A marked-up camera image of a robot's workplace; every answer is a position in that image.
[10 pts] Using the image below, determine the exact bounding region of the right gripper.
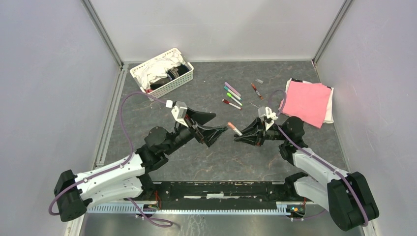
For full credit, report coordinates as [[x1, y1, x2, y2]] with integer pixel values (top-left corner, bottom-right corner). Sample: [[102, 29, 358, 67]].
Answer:
[[234, 117, 289, 147]]

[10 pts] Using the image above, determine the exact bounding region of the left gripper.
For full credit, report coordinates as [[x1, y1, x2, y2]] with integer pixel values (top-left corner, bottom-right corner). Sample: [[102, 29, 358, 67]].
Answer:
[[164, 107, 228, 155]]

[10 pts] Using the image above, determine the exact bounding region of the red white marker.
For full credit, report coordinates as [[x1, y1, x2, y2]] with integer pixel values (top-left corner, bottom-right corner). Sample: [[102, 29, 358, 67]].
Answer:
[[222, 99, 241, 110]]

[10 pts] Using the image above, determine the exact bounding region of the teal white marker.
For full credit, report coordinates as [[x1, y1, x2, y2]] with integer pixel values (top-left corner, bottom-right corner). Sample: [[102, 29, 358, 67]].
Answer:
[[224, 86, 241, 101]]

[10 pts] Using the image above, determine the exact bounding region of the purple pen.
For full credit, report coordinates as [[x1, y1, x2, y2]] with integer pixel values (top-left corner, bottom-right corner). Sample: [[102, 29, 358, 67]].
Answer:
[[224, 82, 241, 97]]

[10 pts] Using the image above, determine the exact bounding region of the brown pen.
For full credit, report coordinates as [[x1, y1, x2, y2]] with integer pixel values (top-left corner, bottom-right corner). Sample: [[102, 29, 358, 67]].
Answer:
[[251, 83, 264, 100]]

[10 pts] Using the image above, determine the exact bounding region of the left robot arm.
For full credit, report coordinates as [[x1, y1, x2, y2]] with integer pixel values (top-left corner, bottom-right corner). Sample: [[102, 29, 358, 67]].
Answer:
[[48, 109, 227, 222]]

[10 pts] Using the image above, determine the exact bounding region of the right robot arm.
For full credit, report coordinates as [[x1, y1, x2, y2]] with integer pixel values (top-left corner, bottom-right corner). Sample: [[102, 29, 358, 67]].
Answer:
[[234, 117, 380, 231]]

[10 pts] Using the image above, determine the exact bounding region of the dark cloth in basket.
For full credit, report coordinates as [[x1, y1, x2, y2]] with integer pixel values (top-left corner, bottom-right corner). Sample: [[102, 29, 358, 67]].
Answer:
[[167, 64, 189, 81]]

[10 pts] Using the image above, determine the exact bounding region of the white plastic basket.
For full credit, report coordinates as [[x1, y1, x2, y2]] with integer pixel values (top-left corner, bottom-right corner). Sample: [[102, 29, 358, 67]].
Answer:
[[130, 48, 194, 98]]

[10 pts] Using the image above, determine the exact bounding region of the white cloth under pink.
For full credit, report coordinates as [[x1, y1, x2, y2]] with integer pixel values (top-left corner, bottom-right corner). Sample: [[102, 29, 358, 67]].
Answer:
[[282, 78, 335, 124]]

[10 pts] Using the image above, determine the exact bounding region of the white cloth in basket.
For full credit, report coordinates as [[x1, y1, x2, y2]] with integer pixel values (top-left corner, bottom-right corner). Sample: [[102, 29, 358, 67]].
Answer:
[[133, 53, 185, 89]]

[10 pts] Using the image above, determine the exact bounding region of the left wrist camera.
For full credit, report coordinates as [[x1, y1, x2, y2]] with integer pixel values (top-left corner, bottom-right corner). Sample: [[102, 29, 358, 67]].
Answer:
[[165, 100, 189, 127]]

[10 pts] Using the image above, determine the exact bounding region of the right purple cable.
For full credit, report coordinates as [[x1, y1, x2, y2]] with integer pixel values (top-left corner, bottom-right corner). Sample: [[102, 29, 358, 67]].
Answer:
[[268, 89, 369, 228]]

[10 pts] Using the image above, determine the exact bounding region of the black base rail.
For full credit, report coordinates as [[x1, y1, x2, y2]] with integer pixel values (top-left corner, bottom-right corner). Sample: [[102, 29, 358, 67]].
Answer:
[[135, 181, 306, 210]]

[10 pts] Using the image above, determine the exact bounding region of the white cable duct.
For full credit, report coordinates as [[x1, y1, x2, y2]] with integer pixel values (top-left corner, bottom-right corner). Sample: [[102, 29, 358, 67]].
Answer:
[[87, 203, 290, 216]]

